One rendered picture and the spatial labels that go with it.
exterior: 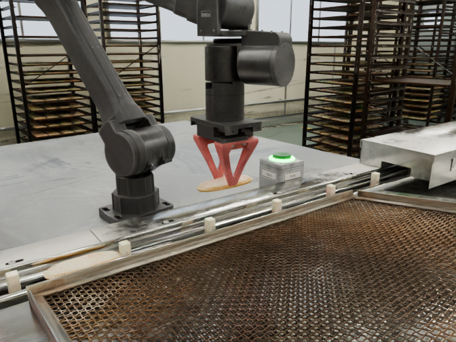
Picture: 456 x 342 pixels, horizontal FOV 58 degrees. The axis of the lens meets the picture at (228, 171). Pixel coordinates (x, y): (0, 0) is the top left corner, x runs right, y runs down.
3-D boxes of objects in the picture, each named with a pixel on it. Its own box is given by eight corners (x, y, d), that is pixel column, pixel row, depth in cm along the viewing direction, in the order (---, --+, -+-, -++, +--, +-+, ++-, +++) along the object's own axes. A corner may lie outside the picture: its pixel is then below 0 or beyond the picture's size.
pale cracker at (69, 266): (115, 250, 59) (115, 243, 58) (125, 261, 56) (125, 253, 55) (40, 271, 53) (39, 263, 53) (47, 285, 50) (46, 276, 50)
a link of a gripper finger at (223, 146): (232, 174, 69) (231, 117, 66) (259, 184, 63) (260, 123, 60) (197, 181, 65) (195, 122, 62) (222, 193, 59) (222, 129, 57)
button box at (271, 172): (282, 197, 97) (283, 152, 94) (306, 207, 91) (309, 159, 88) (255, 205, 93) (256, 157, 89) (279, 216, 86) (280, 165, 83)
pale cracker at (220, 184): (243, 176, 69) (243, 169, 68) (258, 182, 66) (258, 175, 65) (191, 188, 63) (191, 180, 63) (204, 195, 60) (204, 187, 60)
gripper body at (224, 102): (223, 123, 68) (223, 77, 66) (263, 134, 60) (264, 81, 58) (188, 127, 64) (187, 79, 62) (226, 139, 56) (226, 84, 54)
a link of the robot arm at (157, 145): (138, 174, 81) (117, 181, 77) (135, 123, 78) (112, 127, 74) (173, 182, 76) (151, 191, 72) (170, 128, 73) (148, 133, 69)
